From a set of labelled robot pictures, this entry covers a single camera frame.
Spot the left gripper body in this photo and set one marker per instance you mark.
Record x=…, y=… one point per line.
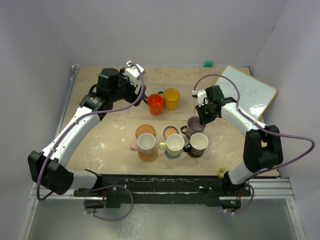
x=125, y=90

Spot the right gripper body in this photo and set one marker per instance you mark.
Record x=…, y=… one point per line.
x=206, y=113

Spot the purple grey mug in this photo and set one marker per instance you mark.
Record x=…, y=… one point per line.
x=193, y=126

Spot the black mug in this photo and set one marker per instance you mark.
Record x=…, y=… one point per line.
x=198, y=141

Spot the yellow mug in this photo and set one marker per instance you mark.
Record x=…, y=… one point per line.
x=171, y=98

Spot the woven rattan coaster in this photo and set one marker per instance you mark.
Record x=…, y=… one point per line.
x=145, y=128
x=148, y=157

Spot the orange black rimmed coaster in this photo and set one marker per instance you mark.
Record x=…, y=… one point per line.
x=169, y=130

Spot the olive green mug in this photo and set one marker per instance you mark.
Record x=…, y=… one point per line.
x=173, y=145

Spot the dark wooden coaster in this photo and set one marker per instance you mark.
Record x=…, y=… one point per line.
x=195, y=153

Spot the pink mug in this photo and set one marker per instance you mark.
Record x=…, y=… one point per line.
x=145, y=144

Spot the blue smiley coaster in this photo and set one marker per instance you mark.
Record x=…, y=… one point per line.
x=171, y=156

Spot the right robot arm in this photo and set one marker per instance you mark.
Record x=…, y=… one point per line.
x=262, y=148

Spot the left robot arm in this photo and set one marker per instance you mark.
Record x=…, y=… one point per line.
x=48, y=168

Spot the clear plastic tray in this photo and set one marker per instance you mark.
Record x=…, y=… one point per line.
x=184, y=110

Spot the orange mug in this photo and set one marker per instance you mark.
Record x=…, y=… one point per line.
x=155, y=103

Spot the green object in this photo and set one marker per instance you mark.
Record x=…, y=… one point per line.
x=208, y=64

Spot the small whiteboard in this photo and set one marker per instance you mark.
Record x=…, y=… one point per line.
x=255, y=95

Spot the yellow tape roll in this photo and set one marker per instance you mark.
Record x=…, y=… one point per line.
x=221, y=172

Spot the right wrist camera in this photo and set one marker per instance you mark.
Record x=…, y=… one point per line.
x=201, y=97

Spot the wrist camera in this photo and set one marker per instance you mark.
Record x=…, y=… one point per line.
x=133, y=74
x=201, y=97

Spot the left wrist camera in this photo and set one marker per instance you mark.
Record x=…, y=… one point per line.
x=133, y=74

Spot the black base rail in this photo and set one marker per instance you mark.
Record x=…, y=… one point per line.
x=113, y=190

